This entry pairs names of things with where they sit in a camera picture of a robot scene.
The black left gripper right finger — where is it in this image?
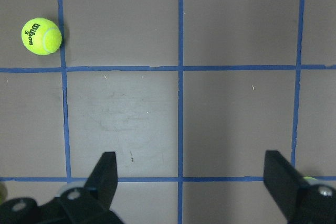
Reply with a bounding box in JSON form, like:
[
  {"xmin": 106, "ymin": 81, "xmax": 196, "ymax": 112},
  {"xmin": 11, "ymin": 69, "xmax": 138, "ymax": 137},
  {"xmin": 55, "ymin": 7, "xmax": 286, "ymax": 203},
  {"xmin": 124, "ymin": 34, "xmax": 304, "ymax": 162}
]
[{"xmin": 263, "ymin": 150, "xmax": 305, "ymax": 220}]

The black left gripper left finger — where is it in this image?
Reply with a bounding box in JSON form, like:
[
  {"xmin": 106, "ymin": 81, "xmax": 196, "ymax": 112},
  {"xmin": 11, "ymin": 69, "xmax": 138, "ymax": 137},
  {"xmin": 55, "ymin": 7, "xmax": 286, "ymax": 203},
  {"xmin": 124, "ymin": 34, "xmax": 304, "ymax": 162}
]
[{"xmin": 84, "ymin": 152, "xmax": 117, "ymax": 209}]

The tennis ball front centre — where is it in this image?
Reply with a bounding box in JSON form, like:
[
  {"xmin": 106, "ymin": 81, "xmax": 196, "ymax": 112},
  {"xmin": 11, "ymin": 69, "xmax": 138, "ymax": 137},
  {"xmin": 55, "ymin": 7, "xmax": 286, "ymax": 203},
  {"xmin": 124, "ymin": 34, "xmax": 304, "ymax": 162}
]
[{"xmin": 303, "ymin": 176, "xmax": 320, "ymax": 186}]

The tennis ball near left gripper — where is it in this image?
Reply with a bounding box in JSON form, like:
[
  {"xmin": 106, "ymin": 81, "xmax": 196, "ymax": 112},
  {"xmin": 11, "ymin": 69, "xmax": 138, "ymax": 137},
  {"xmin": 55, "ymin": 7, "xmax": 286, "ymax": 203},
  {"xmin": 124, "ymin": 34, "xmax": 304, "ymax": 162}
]
[{"xmin": 21, "ymin": 18, "xmax": 62, "ymax": 56}]

